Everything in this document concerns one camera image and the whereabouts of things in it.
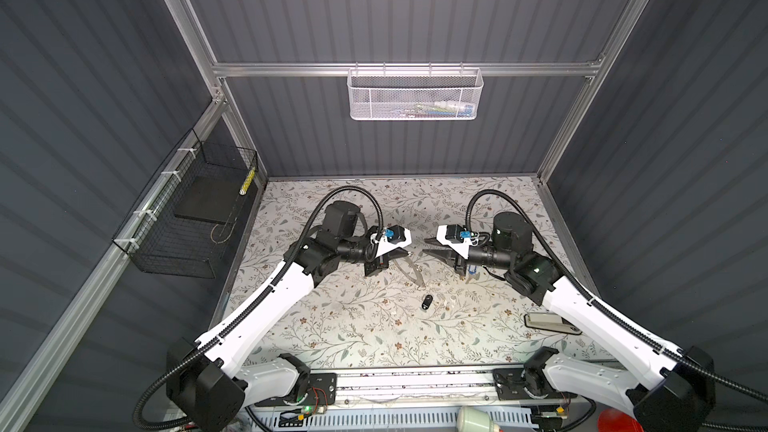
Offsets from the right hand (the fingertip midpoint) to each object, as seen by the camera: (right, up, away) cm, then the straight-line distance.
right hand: (430, 245), depth 69 cm
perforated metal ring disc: (-3, -12, +27) cm, 30 cm away
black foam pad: (-57, +11, +9) cm, 59 cm away
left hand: (-6, -1, +2) cm, 6 cm away
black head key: (+2, -20, +19) cm, 28 cm away
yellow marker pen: (-49, +15, +12) cm, 53 cm away
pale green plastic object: (+8, -37, -6) cm, 38 cm away
